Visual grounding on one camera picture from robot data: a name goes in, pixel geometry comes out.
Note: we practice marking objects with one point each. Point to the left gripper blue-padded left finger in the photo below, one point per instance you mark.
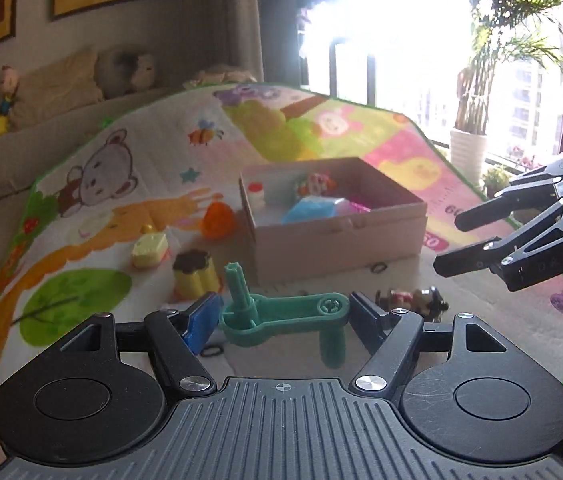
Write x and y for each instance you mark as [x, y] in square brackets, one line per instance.
[176, 338]

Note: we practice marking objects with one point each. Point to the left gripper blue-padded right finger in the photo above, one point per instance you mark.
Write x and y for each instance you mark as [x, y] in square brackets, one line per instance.
[391, 339]

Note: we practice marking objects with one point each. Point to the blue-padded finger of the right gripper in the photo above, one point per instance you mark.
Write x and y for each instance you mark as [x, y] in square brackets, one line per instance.
[488, 254]
[499, 208]

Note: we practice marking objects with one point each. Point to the cartoon figure keychain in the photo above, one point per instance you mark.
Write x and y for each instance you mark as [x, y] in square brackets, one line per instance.
[427, 302]

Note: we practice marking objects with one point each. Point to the teal plastic toy crank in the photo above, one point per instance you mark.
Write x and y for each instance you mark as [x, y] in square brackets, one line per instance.
[250, 319]

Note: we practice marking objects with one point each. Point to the orange plastic toy cup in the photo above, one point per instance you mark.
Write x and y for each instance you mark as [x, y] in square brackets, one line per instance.
[219, 222]

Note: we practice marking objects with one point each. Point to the pink plastic toy piece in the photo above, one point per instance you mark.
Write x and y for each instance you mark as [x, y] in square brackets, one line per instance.
[345, 207]

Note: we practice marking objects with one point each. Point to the small red-capped white bottle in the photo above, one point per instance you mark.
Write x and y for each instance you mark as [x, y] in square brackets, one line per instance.
[256, 195]

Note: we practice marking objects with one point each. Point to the small flower pot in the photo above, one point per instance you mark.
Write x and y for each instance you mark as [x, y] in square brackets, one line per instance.
[494, 180]

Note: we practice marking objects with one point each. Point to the yellow pudding toy brown top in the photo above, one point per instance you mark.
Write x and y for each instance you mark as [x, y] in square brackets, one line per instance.
[194, 275]

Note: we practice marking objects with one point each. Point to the pink cardboard box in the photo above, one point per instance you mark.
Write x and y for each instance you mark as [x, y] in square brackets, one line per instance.
[393, 229]

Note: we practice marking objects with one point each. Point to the colourful cartoon play mat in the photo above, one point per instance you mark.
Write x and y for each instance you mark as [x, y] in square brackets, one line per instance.
[79, 398]

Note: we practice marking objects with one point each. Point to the blue white tissue packet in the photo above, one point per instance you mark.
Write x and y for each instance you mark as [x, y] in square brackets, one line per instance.
[310, 208]

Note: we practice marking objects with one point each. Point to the red white mushroom toy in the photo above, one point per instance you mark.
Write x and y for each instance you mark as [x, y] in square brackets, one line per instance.
[314, 184]

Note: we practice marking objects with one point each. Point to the white potted palm plant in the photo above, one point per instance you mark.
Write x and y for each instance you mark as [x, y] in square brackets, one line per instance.
[502, 31]

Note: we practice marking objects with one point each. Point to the grey fabric sofa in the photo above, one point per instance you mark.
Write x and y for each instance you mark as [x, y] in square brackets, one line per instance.
[28, 153]

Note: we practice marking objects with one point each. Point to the beige folded blanket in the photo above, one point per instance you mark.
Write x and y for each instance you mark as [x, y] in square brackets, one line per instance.
[219, 74]

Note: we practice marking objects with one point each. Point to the grey neck pillow bear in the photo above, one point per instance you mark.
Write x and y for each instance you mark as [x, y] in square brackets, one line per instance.
[125, 70]

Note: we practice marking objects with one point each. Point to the beige pillow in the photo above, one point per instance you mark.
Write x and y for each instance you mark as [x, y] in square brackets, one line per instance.
[55, 89]

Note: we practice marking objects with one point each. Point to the small red-haired doll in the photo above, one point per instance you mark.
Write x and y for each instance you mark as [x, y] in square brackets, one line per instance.
[8, 88]

